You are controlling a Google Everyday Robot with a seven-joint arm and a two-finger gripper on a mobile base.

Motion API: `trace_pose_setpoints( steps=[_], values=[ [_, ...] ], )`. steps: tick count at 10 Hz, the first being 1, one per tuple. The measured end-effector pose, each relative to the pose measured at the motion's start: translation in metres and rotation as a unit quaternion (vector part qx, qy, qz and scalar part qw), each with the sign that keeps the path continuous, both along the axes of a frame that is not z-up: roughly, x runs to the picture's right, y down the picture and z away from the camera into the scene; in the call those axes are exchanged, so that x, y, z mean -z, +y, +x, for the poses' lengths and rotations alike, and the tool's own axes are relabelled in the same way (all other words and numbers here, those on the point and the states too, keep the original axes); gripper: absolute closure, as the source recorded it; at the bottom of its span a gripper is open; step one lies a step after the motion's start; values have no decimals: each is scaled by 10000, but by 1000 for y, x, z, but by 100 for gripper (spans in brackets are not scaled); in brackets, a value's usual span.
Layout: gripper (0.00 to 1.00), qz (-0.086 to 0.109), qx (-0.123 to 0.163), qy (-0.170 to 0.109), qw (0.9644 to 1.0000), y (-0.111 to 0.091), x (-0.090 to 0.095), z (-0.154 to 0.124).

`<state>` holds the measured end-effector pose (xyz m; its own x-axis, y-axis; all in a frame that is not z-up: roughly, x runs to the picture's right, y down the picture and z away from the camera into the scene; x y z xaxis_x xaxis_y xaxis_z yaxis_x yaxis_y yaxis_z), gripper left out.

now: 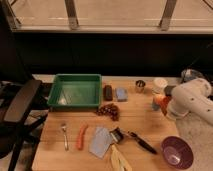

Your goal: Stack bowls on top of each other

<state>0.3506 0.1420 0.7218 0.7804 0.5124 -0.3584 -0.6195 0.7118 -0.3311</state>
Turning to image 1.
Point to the orange bowl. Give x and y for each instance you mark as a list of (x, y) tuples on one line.
[(164, 103)]

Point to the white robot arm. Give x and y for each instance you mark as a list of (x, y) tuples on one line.
[(191, 97)]

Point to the dark brown block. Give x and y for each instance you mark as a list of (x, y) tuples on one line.
[(108, 95)]

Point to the blue sponge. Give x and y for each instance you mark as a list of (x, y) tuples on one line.
[(121, 94)]

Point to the bunch of red grapes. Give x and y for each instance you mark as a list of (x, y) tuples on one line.
[(110, 110)]

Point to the small metal cup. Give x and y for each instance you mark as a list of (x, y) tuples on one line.
[(140, 85)]

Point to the green plastic tray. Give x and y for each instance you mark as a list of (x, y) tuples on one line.
[(75, 91)]

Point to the small metal clip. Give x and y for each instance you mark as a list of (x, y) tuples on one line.
[(117, 135)]

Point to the white cup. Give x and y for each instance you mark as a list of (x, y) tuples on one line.
[(159, 84)]

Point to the grey blue cloth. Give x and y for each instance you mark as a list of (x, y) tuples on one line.
[(100, 142)]

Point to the orange carrot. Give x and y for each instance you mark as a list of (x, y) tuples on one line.
[(80, 137)]

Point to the silver fork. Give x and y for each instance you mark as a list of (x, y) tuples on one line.
[(63, 128)]

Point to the yellow banana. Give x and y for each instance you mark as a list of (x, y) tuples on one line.
[(118, 161)]

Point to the grey round device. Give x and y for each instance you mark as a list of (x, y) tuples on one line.
[(190, 74)]

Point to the black office chair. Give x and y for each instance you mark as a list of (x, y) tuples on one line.
[(13, 130)]

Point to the purple bowl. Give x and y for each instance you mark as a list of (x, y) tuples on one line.
[(177, 153)]

